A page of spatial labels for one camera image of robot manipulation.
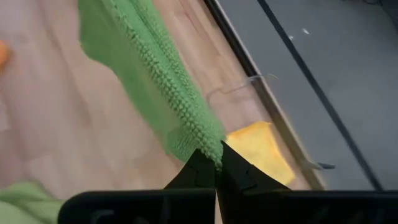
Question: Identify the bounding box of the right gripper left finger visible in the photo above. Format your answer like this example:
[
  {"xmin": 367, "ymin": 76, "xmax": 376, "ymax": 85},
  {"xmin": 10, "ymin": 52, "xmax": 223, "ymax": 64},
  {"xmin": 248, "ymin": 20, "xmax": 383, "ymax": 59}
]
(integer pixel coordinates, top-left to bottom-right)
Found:
[{"xmin": 57, "ymin": 148, "xmax": 218, "ymax": 224}]

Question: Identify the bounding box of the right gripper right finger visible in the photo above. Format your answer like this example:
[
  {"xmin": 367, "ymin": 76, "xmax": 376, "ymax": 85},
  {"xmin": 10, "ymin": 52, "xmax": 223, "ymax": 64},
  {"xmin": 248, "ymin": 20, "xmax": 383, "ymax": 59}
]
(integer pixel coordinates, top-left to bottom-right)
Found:
[{"xmin": 216, "ymin": 140, "xmax": 398, "ymax": 224}]

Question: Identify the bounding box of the yellow microfiber towel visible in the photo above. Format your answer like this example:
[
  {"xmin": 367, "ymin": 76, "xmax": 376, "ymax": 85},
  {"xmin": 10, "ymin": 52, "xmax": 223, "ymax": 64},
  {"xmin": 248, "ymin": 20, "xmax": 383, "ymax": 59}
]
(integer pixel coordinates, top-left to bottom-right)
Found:
[{"xmin": 225, "ymin": 121, "xmax": 296, "ymax": 187}]

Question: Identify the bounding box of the green microfiber towel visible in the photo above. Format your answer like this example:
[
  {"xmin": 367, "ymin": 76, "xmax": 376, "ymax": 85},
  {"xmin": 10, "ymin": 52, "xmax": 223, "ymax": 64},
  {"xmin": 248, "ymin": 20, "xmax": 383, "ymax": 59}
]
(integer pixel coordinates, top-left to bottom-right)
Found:
[{"xmin": 76, "ymin": 0, "xmax": 226, "ymax": 170}]

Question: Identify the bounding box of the orange microfiber towel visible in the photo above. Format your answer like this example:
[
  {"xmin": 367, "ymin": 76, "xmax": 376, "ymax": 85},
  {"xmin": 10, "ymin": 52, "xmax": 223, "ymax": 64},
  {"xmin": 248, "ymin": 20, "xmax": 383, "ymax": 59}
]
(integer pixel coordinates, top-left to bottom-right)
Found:
[{"xmin": 0, "ymin": 39, "xmax": 12, "ymax": 68}]

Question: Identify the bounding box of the lime microfiber towel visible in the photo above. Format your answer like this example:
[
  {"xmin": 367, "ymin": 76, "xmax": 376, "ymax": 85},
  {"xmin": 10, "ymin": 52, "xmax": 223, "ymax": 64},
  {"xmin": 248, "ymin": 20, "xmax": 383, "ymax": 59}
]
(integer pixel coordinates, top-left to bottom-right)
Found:
[{"xmin": 0, "ymin": 182, "xmax": 63, "ymax": 224}]

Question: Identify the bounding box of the black floor tape strip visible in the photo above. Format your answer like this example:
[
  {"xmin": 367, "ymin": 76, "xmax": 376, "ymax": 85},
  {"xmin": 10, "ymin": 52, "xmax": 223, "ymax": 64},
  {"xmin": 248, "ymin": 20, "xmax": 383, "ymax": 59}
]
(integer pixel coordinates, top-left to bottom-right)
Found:
[{"xmin": 256, "ymin": 0, "xmax": 383, "ymax": 191}]

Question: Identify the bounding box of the black aluminium table frame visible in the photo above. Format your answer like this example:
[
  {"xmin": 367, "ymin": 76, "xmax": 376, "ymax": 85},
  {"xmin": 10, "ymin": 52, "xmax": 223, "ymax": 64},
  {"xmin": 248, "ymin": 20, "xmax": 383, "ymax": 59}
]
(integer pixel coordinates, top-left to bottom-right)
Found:
[{"xmin": 203, "ymin": 0, "xmax": 327, "ymax": 191}]

